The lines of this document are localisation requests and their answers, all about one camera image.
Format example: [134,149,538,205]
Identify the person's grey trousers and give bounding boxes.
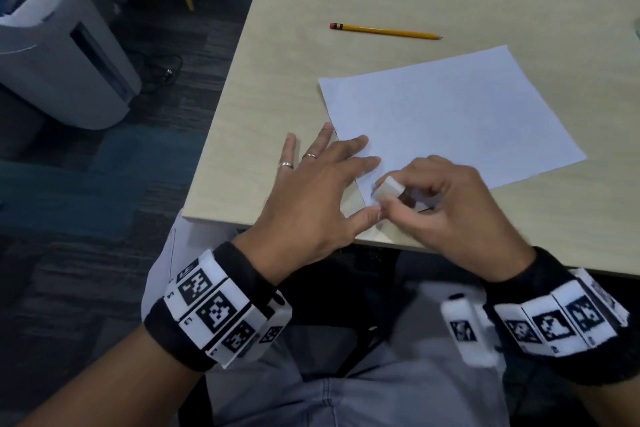
[204,242,581,427]

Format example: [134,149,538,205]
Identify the person's left forearm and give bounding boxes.
[15,324,217,427]

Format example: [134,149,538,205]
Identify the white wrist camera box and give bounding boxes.
[440,294,502,368]
[256,289,294,346]

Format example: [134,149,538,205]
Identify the white and blue floor appliance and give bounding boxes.
[0,0,143,131]

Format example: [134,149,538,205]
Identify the person's left hand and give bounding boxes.
[232,122,385,287]

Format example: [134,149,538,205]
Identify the black floor cable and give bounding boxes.
[134,52,185,93]

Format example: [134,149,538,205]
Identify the white paper sheet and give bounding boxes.
[318,45,588,194]

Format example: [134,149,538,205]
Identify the white eraser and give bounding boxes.
[371,176,405,206]

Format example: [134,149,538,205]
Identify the person's right forearm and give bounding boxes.
[570,371,640,427]

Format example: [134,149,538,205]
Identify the black marker-tagged wrist band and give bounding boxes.
[482,247,640,387]
[143,241,281,373]

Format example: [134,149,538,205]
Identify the yellow pencil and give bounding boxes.
[329,23,444,40]

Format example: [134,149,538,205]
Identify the person's right hand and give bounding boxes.
[372,155,537,285]

